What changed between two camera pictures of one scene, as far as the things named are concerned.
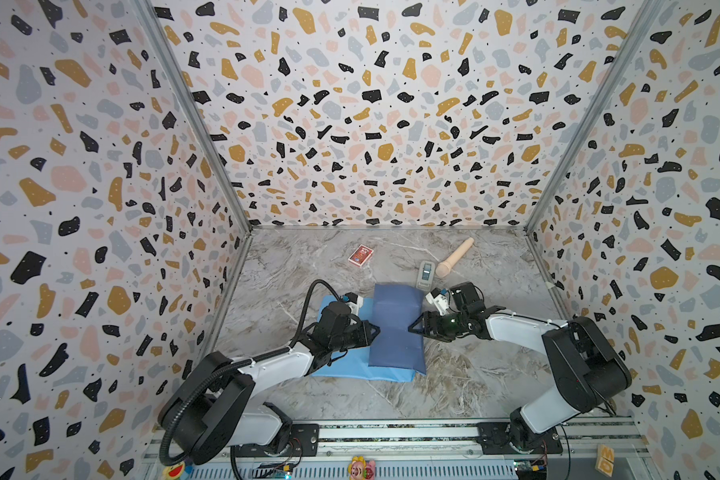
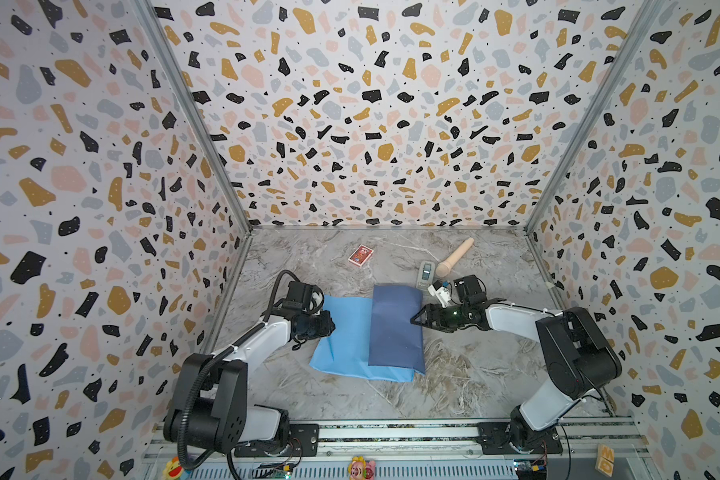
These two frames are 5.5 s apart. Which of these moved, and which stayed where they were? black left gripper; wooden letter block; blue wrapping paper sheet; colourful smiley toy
Moved: black left gripper
Stayed: blue wrapping paper sheet; wooden letter block; colourful smiley toy
